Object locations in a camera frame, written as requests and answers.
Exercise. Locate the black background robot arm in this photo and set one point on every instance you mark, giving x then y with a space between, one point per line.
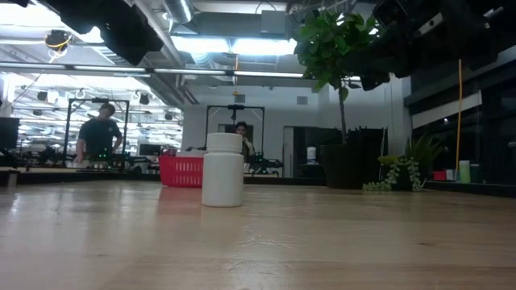
266 163

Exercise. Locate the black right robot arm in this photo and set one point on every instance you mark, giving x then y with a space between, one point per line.
455 32

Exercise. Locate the red plastic basket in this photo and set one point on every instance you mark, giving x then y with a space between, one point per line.
181 173

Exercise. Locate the tall green potted plant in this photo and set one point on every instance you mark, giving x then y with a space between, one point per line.
330 44

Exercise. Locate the black cabinet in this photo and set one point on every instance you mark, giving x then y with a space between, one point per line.
375 153

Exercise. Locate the person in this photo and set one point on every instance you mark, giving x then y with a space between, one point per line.
98 137
242 128

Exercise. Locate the small trailing succulent plant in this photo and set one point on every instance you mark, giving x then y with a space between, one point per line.
403 173

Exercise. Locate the white blue-banded canister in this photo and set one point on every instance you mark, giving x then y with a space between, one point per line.
311 155

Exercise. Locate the grey ceiling box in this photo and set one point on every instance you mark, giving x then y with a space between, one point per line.
274 22

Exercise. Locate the long linear ceiling light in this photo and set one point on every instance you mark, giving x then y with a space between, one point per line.
262 73

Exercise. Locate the small red box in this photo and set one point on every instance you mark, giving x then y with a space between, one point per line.
439 175

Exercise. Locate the pale green cup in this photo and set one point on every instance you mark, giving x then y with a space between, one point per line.
464 172

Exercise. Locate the dark green cup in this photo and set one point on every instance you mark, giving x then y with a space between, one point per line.
475 173

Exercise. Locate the black monitor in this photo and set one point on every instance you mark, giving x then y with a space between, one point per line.
9 133

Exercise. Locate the silver ventilation duct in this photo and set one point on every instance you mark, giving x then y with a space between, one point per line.
177 10

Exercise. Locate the black robot station frame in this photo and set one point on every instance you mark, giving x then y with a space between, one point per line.
98 100
235 107

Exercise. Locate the grey wall vent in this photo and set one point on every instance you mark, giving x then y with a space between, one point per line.
302 100
240 98

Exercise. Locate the black aluminium table frame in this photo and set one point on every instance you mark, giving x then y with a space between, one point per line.
302 181

